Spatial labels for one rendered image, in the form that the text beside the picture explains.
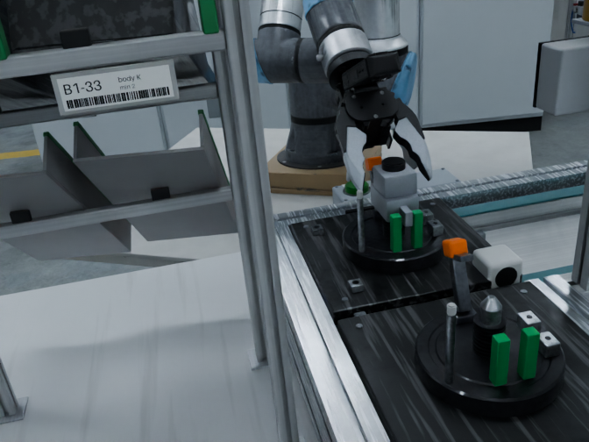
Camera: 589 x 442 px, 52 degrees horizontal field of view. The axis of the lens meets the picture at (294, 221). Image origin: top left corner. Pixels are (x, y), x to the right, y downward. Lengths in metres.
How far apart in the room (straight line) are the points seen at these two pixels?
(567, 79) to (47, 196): 0.55
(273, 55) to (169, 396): 0.57
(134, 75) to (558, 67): 0.43
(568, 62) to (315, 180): 0.68
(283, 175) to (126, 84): 0.82
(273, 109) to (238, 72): 3.32
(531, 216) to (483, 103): 3.02
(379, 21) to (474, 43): 2.73
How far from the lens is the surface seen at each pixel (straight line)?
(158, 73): 0.47
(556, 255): 0.95
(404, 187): 0.77
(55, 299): 1.07
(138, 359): 0.88
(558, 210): 1.07
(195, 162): 0.63
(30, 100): 0.67
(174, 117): 3.85
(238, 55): 0.47
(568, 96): 0.70
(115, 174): 0.66
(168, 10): 0.51
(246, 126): 0.49
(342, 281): 0.76
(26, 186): 0.65
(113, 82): 0.47
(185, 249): 1.12
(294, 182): 1.26
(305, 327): 0.71
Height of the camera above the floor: 1.38
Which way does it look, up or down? 27 degrees down
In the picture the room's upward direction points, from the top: 6 degrees counter-clockwise
